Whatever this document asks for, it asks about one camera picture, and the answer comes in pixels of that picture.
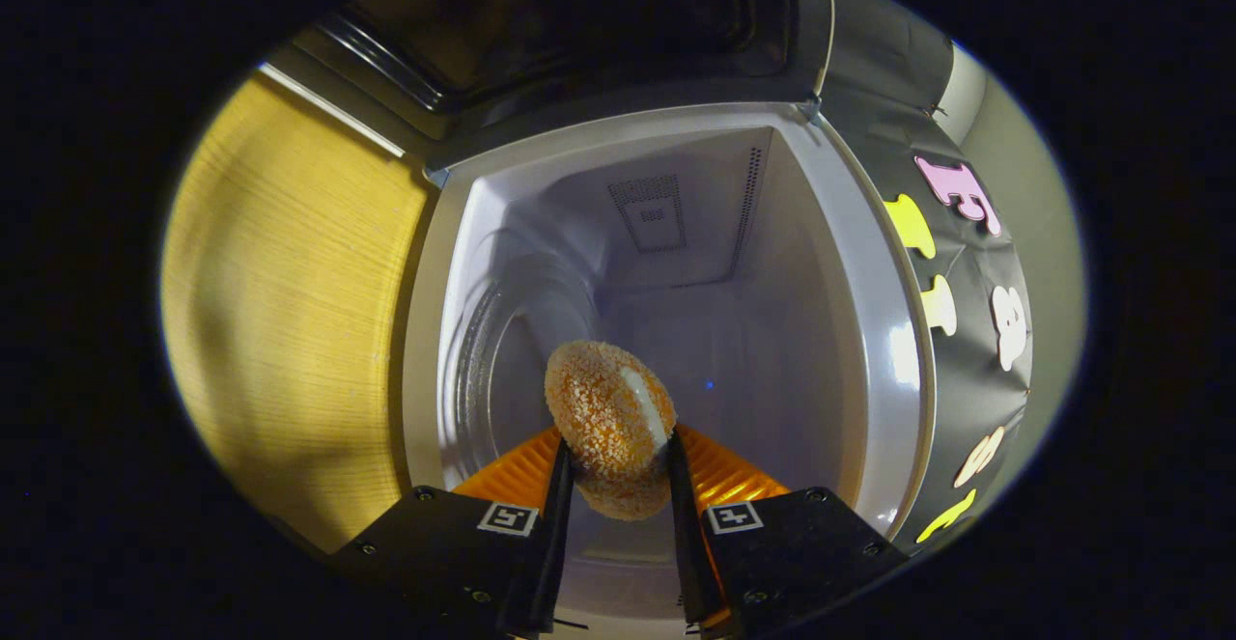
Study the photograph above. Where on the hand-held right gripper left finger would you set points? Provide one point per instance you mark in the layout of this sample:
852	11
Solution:
552	543

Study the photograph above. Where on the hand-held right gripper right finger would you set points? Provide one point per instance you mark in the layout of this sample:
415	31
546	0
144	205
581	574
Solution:
690	553

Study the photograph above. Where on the round crumbed bread bun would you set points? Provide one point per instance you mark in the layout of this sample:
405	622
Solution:
603	418

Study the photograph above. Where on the white microwave oven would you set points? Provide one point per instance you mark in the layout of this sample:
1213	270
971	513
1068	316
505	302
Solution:
801	331

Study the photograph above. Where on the glass turntable plate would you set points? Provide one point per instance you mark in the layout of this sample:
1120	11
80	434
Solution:
492	331

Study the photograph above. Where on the black backdrop cloth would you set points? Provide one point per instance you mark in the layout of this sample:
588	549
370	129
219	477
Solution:
888	90

